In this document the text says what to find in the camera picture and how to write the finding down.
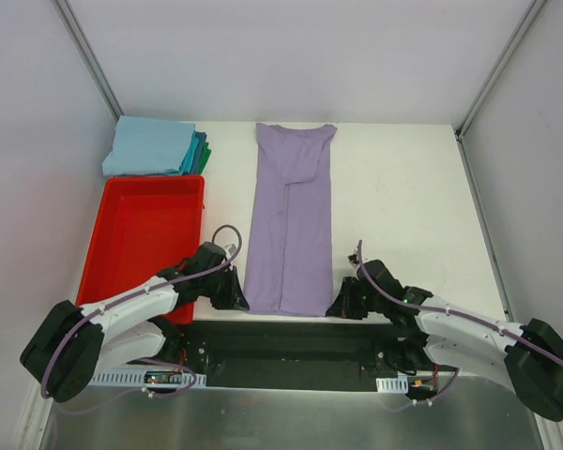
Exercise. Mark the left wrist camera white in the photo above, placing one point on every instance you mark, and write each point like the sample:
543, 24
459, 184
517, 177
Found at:
230, 249

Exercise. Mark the aluminium rail front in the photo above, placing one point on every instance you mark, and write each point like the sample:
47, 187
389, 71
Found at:
89, 342

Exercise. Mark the aluminium frame post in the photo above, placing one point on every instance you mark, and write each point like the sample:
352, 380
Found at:
516, 39
85, 50

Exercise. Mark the left aluminium frame post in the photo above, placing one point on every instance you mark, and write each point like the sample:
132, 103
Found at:
85, 50

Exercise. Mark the teal folded shirt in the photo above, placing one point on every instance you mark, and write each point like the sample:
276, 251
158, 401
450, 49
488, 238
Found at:
190, 161

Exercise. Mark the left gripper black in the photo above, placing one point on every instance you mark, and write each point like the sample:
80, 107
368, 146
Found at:
230, 289

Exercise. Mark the right white cable duct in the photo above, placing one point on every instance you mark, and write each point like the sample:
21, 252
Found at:
397, 385

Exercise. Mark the white cable duct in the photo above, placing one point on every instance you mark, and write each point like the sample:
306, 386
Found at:
148, 378
397, 385

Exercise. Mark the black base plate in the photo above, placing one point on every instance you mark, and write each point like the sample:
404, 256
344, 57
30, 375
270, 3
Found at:
319, 356

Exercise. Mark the dark blue folded shirt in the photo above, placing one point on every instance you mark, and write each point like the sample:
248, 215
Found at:
198, 154

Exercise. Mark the red plastic bin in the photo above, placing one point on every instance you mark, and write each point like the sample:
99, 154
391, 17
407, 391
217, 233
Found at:
144, 224

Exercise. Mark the left white cable duct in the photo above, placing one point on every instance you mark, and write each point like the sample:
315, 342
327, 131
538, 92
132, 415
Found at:
148, 378

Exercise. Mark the light blue folded shirt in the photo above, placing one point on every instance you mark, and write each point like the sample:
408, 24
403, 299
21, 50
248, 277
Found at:
147, 146

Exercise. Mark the right aluminium frame post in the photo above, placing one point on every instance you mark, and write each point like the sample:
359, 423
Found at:
516, 39

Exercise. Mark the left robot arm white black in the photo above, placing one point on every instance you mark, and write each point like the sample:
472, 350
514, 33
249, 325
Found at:
134, 324

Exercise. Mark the green folded shirt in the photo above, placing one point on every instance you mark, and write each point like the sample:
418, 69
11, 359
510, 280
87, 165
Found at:
203, 158

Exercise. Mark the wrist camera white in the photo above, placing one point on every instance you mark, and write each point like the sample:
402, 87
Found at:
355, 259
230, 249

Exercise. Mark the right table edge rail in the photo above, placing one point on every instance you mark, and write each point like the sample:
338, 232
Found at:
490, 248

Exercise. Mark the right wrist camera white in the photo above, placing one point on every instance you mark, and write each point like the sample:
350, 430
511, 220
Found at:
355, 259

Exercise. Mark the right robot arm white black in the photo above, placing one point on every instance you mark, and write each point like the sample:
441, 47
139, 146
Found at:
526, 359

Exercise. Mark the purple t shirt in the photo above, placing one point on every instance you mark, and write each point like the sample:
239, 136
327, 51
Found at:
289, 261

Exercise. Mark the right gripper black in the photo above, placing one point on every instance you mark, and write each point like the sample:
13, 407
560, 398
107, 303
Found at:
350, 298

